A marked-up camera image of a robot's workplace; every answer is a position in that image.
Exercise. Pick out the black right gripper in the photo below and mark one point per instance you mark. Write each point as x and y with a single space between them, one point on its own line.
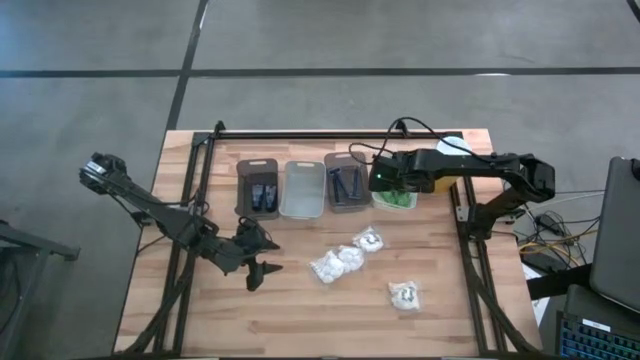
400 172

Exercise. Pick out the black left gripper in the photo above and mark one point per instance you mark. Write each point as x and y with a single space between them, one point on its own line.
250 245

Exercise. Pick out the small bag of cotton balls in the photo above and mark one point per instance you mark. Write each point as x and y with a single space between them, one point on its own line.
404 296
369 241

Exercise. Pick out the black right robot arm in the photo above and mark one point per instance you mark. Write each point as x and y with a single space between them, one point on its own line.
480 162

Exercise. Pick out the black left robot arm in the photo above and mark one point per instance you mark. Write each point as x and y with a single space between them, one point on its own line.
170 220

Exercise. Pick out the white plastic bin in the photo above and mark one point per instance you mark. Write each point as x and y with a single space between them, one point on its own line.
395 207

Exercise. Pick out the dark brown plastic bin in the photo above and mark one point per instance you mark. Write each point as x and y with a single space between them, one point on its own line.
350 205
257 172

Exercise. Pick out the large bag of cotton balls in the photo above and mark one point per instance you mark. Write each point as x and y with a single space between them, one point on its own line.
330 267

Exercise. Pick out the yellow jar with white lid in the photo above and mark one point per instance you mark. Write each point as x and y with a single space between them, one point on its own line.
457 145

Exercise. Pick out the clear grey plastic bin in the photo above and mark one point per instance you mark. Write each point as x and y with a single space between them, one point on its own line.
302 192

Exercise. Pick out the black power adapter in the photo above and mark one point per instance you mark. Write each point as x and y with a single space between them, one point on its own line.
547 220

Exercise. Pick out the black power brick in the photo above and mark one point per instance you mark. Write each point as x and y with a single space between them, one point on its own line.
542 261

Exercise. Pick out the white paper sheet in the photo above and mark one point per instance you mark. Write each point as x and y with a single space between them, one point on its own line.
536 305

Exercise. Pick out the black flat bar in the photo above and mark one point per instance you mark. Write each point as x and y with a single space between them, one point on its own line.
555 285

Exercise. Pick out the grey laptop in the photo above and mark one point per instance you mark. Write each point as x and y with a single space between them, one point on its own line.
617 235

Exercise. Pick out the grey metal stand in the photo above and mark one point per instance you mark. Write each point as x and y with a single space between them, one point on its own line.
35 245

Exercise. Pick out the backlit keyboard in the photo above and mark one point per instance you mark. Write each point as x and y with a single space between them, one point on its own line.
595 345

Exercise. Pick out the black aluminium frame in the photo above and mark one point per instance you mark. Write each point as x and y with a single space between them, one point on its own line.
325 135

